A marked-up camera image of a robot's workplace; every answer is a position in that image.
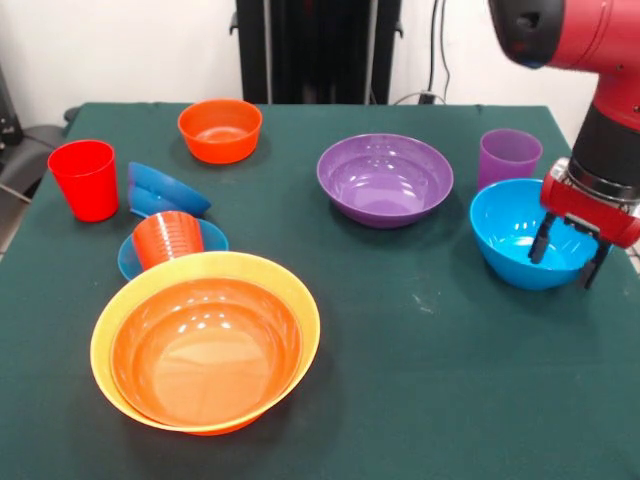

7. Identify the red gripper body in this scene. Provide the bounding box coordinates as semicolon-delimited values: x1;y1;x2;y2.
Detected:
539;158;640;249

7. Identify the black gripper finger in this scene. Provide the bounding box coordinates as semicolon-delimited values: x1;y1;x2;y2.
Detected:
582;239;612;290
528;212;555;265

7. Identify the large light blue bowl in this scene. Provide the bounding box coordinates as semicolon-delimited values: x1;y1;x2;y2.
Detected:
468;178;604;292

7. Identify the purple bowl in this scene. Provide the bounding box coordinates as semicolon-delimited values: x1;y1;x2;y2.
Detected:
316;133;455;230

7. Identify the small light blue bowl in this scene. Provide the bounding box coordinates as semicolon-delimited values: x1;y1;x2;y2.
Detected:
117;217;230;281

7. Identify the small orange bowl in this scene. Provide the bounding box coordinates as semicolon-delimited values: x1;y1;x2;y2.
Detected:
177;98;264;165

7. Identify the wide orange bowl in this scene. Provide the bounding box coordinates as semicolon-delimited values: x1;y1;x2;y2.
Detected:
109;277;304;429

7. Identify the orange cup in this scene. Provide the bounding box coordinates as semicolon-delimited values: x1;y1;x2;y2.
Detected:
131;211;205;271

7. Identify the small dark blue bowl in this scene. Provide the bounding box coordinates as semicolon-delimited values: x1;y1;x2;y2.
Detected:
126;161;212;219

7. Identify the purple cup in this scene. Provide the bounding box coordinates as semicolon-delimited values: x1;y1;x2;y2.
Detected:
477;128;544;191

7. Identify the dark green table cloth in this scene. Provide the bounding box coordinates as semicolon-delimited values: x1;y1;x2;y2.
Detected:
0;102;640;480

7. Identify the large yellow bowl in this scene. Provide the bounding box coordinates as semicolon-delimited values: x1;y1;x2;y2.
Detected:
89;251;321;437

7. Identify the red cup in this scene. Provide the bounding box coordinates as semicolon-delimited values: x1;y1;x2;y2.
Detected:
47;139;120;223

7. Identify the black office chair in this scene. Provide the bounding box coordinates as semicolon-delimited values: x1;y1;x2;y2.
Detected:
0;62;69;201

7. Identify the black wall cable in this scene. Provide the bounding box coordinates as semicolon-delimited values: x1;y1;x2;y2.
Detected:
427;0;439;96
438;0;452;105

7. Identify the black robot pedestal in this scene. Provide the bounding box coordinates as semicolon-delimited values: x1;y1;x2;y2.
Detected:
229;0;401;106

